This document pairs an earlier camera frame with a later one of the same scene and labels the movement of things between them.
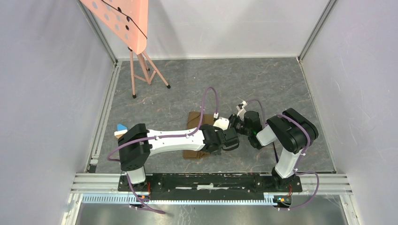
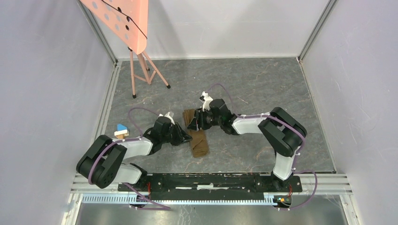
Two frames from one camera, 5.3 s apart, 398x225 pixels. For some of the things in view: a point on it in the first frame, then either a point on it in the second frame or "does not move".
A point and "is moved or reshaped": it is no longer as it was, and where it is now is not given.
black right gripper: [232, 119] to [196, 123]
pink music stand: [128, 19] does not move
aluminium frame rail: [105, 44] does not move
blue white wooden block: [121, 130] does not move
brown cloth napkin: [193, 120] is moved or reshaped
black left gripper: [218, 152] to [181, 135]
